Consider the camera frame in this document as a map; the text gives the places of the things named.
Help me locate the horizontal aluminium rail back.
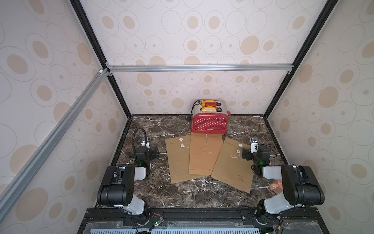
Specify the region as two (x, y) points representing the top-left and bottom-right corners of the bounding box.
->
(108, 63), (294, 73)

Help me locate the brown file envelope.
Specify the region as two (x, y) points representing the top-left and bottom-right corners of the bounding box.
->
(165, 135), (205, 184)
(189, 132), (223, 176)
(211, 137), (254, 193)

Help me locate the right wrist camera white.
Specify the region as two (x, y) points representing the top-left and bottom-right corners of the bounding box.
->
(250, 137), (259, 154)

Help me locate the yellow toast front slot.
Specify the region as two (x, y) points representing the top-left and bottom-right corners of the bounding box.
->
(201, 106), (217, 113)

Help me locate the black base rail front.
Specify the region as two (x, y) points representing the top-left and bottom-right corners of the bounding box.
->
(78, 207), (329, 234)

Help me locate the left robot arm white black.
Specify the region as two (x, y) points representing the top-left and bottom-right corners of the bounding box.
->
(97, 146), (159, 215)

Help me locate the diagonal aluminium rail left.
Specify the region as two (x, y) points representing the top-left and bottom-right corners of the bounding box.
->
(1, 68), (109, 221)

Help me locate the yellow toast slot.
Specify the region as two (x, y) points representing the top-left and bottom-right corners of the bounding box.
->
(201, 106), (217, 113)
(201, 100), (217, 107)

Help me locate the red toaster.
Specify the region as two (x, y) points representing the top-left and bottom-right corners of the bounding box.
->
(191, 100), (231, 134)

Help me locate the yellow toast rear slot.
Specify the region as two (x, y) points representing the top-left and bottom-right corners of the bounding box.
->
(201, 100), (217, 107)

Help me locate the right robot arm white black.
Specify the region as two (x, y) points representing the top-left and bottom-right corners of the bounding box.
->
(241, 145), (325, 225)

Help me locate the black corrugated cable hose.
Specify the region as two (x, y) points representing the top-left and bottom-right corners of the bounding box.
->
(132, 127), (148, 153)

